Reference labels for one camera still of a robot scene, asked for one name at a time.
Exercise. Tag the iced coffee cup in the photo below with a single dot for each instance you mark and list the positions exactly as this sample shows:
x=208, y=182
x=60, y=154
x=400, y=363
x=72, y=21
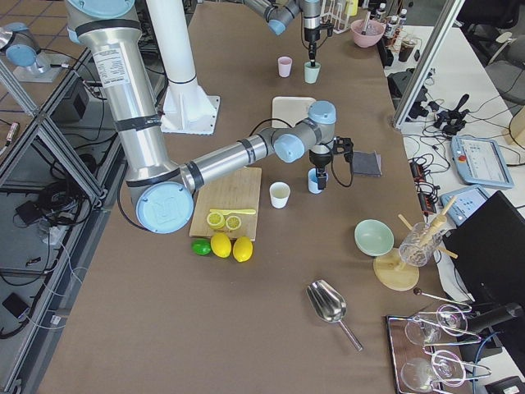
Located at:
x=407, y=46

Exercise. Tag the aluminium frame post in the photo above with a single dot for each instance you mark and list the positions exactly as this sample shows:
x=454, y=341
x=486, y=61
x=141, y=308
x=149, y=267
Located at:
x=444, y=22

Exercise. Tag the lemon half slice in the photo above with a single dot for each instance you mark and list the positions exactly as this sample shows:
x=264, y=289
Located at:
x=216, y=220

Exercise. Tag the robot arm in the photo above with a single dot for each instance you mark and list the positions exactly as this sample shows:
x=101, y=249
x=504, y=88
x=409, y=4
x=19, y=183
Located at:
x=279, y=17
x=160, y=189

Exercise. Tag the pink plastic cup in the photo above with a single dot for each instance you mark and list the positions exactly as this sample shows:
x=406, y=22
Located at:
x=284, y=64

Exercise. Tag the white wire cup rack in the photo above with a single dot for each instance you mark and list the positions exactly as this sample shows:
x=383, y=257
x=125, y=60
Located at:
x=339, y=13

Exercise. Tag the wine glass rack tray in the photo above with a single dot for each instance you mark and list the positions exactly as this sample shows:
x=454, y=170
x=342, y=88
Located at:
x=424, y=351

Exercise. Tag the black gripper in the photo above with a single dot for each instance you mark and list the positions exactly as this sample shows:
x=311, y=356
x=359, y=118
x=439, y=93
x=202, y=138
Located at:
x=310, y=34
x=319, y=158

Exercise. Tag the clear glass on stand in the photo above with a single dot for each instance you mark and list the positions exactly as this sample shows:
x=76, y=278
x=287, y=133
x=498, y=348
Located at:
x=419, y=245

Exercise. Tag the cream plastic cup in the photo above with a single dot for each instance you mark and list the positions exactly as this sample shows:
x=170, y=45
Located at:
x=279, y=194

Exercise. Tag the metal muddler tool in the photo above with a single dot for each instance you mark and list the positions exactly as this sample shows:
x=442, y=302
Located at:
x=365, y=23

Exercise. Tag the green bowl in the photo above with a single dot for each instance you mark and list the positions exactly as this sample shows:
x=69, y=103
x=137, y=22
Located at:
x=374, y=238

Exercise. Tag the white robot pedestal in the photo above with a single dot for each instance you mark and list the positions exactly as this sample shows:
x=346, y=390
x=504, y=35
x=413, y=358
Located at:
x=187, y=109

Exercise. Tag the wooden mug tree stand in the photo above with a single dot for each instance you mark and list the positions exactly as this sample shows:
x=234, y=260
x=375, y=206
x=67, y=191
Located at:
x=393, y=272

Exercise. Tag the wooden cutting board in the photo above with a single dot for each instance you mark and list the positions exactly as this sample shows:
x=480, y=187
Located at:
x=238, y=190

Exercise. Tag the gray folded cloth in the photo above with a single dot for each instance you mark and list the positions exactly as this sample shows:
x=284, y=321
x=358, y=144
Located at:
x=367, y=164

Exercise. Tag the cream serving tray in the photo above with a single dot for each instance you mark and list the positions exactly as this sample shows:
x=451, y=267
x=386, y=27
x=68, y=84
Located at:
x=290, y=110

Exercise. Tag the pink bowl with ice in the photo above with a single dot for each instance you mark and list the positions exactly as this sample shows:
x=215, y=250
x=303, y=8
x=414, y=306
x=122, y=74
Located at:
x=374, y=32

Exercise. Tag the yellow plastic knife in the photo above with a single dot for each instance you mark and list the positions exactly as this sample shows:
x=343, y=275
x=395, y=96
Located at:
x=244, y=211

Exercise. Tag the whole yellow lemon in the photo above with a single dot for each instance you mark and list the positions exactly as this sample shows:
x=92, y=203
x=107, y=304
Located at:
x=221, y=245

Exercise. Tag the green plastic cup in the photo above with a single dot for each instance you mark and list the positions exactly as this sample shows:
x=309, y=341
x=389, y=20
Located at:
x=311, y=72

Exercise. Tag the blue plastic cup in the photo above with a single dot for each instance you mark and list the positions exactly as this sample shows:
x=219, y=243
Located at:
x=312, y=182

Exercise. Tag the green lime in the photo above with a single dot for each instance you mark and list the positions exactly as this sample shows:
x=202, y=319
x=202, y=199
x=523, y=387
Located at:
x=201, y=246

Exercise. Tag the blue teach pendant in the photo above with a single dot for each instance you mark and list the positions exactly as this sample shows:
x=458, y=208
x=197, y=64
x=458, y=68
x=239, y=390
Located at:
x=479, y=161

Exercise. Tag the metal scoop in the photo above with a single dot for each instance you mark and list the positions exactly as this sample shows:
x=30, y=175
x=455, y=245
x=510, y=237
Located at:
x=330, y=306

